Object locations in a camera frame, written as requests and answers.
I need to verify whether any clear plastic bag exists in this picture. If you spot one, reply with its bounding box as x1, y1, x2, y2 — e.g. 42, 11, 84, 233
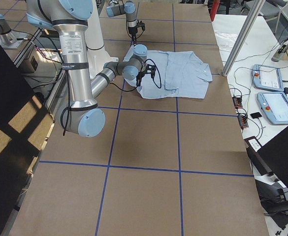
214, 30, 238, 52

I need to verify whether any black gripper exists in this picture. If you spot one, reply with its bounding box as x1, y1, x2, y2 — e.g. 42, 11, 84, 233
136, 70, 146, 87
128, 26, 138, 46

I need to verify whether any orange black connector box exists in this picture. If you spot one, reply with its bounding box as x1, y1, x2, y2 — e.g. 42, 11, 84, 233
232, 96, 243, 109

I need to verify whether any teach pendant tablet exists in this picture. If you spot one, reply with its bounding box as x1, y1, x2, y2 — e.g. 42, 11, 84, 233
252, 64, 284, 92
256, 92, 288, 125

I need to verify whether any far teach pendant tablet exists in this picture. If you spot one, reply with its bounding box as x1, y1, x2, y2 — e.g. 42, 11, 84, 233
252, 64, 284, 92

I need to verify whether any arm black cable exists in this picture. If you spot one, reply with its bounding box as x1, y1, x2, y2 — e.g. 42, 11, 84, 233
109, 58, 162, 92

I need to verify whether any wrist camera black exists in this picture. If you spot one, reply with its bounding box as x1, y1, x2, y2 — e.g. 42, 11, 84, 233
137, 20, 145, 31
145, 64, 157, 79

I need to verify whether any grey third robot base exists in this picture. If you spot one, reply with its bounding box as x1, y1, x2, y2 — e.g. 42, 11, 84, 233
0, 14, 17, 46

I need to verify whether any near teach pendant tablet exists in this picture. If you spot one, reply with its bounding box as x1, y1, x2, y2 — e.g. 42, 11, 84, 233
256, 92, 288, 125

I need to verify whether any black panel board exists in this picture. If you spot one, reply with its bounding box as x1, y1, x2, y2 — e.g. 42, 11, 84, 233
0, 45, 52, 234

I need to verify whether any white central pedestal column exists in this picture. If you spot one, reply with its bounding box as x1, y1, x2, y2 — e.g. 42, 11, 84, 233
85, 0, 119, 79

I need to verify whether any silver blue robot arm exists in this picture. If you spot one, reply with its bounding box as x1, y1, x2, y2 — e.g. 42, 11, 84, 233
106, 0, 138, 44
26, 0, 147, 138

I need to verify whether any light blue button-up shirt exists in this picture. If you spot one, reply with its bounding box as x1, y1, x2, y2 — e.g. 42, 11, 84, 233
137, 50, 213, 99

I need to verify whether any aluminium frame post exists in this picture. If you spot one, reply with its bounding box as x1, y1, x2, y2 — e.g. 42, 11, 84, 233
222, 0, 265, 77

